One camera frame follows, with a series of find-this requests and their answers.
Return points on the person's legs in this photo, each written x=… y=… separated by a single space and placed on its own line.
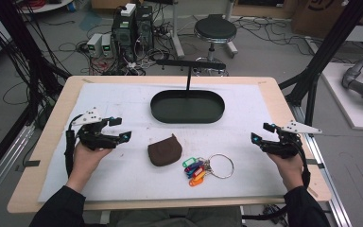
x=176 y=218

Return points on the person's left hand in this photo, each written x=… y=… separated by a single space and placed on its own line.
x=85 y=164

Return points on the black tape strip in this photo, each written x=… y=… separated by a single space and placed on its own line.
x=31 y=163
x=315 y=163

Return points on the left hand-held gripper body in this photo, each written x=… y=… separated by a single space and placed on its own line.
x=92 y=139

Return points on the white desk leg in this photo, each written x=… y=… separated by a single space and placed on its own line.
x=177 y=31

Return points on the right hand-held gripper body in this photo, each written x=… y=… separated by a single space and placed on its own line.
x=284 y=145

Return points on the white platform board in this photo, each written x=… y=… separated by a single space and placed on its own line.
x=346 y=104

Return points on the brown pouch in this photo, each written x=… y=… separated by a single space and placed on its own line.
x=164 y=153

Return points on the person's right hand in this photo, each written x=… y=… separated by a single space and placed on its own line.
x=288 y=170

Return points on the aluminium rail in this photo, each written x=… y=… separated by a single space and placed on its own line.
x=6 y=160
x=327 y=183

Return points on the cardboard box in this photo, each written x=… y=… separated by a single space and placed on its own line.
x=315 y=19

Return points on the black round stool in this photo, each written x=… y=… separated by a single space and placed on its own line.
x=215 y=30

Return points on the grey power supply unit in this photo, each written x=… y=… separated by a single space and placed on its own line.
x=94 y=44
x=107 y=44

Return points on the white box on tower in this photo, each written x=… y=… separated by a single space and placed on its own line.
x=128 y=9

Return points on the black computer tower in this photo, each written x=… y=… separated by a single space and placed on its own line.
x=144 y=28
x=123 y=34

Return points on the black oval tray with hanger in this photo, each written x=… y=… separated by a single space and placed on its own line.
x=187 y=108

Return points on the white table mat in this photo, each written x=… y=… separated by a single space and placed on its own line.
x=138 y=176

